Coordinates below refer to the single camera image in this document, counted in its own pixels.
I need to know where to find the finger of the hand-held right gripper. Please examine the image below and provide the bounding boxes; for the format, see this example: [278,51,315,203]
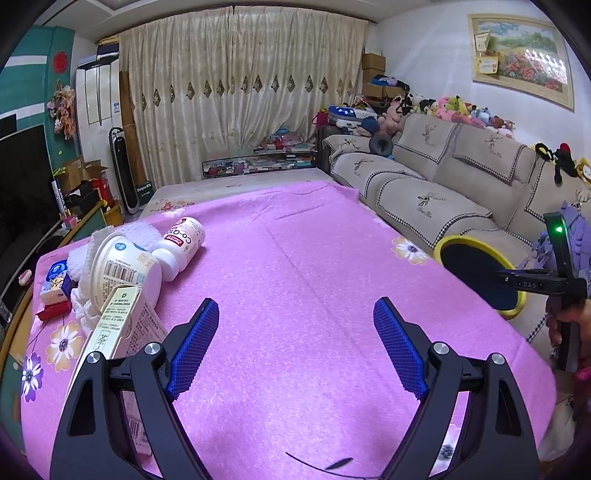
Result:
[496,269,566,295]

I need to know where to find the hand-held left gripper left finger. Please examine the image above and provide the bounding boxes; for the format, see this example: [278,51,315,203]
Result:
[51,298,220,480]

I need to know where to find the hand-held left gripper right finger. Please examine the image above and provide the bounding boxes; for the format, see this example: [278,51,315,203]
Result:
[373,296,540,480]

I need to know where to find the yellow rimmed black bin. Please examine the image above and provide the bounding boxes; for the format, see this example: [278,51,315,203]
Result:
[433,235,527,321]

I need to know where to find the green and white tea box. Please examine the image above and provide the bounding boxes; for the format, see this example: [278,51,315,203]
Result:
[65,284,169,457]

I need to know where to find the white paper tub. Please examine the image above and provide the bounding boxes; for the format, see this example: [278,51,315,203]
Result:
[90,231,163,311]

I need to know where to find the white supplement bottle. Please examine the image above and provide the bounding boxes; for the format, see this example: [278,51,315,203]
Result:
[151,217,206,282]

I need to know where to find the person's right hand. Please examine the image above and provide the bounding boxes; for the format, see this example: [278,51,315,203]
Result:
[546,298,591,370]

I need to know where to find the purple cloth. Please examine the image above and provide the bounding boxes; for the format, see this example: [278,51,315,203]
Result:
[531,200,591,278]

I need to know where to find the pink floral tablecloth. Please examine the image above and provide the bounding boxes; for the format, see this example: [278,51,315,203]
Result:
[18,180,557,480]

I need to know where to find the beige sofa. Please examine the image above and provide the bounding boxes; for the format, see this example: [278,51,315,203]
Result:
[321,113,591,352]

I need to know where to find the flat red box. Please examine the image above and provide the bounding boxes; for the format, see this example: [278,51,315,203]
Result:
[36,295,72,321]

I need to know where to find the small blue and white box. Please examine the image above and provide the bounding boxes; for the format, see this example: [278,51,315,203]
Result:
[41,261,75,296]

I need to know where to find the cream floral mattress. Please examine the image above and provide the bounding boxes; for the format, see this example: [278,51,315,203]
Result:
[139,168,331,220]

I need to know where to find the green and yellow cabinet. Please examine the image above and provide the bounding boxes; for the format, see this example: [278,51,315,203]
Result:
[0,203,115,365]

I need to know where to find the row of plush toys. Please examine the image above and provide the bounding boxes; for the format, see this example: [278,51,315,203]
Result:
[376,92,591,185]

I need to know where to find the black tower fan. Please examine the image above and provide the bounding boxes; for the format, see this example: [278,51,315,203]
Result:
[108,128,139,214]

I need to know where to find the low cluttered shelf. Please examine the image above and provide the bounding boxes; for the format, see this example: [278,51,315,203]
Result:
[202,138,319,178]

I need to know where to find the dark round cushion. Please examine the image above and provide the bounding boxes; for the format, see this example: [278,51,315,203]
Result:
[368,134,393,158]

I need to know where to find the framed flower landscape picture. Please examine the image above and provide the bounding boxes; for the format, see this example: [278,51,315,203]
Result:
[467,14,575,112]

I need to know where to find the open cardboard boxes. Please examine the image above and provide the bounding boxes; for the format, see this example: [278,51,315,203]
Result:
[58,156,109,195]

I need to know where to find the large curved black television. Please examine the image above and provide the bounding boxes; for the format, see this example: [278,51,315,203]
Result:
[0,124,63,301]

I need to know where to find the blue starry toy case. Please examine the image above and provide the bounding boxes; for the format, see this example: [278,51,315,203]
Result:
[328,105,365,129]

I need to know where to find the stacked cardboard boxes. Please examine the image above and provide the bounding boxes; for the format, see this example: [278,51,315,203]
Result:
[361,53,386,97]

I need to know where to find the white standing air conditioner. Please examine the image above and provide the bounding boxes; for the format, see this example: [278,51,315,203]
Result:
[75,54,125,160]

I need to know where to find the cream embroidered curtain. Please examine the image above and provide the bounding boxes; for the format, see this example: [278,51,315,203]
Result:
[120,4,370,185]

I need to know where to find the hanging flower decoration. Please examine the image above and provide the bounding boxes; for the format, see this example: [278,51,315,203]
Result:
[48,80,77,139]

